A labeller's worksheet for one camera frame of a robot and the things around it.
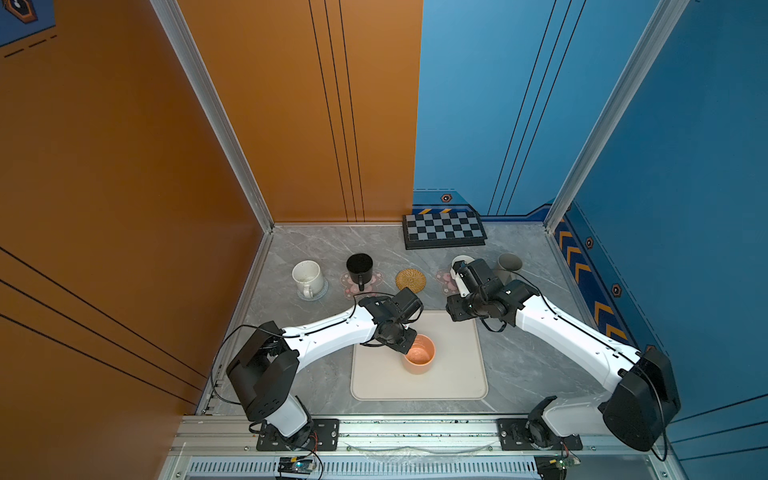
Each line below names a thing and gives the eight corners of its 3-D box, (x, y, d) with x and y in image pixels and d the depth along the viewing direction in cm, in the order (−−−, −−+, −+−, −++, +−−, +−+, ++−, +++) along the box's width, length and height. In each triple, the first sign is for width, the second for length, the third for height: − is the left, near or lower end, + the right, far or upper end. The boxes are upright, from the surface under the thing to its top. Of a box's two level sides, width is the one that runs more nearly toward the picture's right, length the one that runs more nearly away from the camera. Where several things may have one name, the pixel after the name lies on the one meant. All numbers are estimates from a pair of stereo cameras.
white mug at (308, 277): (311, 306, 98) (304, 291, 91) (293, 285, 104) (286, 269, 97) (332, 291, 102) (328, 275, 95) (315, 271, 108) (309, 255, 100)
